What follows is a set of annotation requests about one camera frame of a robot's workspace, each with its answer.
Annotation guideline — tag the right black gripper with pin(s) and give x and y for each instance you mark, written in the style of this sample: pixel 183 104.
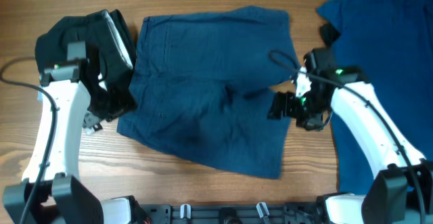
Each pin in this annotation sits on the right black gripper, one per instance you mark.
pixel 289 110

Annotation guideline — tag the navy blue shorts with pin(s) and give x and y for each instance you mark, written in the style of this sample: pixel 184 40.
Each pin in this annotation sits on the navy blue shorts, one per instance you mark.
pixel 203 87

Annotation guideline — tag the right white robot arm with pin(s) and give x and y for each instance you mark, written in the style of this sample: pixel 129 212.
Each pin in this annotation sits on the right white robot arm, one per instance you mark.
pixel 402 188

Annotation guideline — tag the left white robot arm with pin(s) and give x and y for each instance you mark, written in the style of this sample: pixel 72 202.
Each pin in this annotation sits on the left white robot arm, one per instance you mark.
pixel 79 91

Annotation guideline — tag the black folded clothes pile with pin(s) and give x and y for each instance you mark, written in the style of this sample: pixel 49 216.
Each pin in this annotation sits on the black folded clothes pile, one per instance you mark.
pixel 107 33

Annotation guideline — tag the black garment under shirt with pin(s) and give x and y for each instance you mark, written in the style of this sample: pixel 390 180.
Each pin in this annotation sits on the black garment under shirt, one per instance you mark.
pixel 329 34

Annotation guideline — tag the blue polo shirt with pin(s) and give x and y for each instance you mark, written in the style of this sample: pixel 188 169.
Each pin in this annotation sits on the blue polo shirt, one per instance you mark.
pixel 391 40

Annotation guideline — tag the light blue cloth corner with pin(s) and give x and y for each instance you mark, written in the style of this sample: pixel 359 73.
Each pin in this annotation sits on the light blue cloth corner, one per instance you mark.
pixel 40 96

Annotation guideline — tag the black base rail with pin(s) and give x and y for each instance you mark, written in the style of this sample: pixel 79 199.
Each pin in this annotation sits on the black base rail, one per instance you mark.
pixel 288 213

